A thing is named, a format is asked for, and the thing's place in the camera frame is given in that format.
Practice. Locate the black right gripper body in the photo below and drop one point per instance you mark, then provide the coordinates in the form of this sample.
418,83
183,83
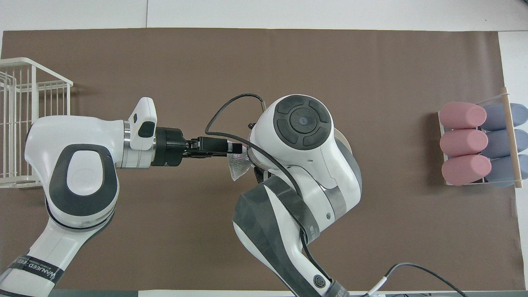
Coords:
262,175

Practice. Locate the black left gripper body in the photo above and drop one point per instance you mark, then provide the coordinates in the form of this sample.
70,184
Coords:
169,146

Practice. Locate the clear plastic bag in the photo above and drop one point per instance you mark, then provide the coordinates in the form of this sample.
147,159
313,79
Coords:
239,169

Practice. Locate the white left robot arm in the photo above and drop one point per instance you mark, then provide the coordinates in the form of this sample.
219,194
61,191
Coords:
82,136

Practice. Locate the cream round plate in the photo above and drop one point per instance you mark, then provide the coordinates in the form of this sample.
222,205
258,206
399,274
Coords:
344,141

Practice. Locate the brown paper table mat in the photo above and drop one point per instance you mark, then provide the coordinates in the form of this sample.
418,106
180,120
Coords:
206,62

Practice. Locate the pink plastic cup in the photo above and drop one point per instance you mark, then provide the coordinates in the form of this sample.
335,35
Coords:
464,170
462,143
460,115

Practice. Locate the wooden cup rack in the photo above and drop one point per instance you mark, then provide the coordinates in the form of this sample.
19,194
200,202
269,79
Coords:
511,138

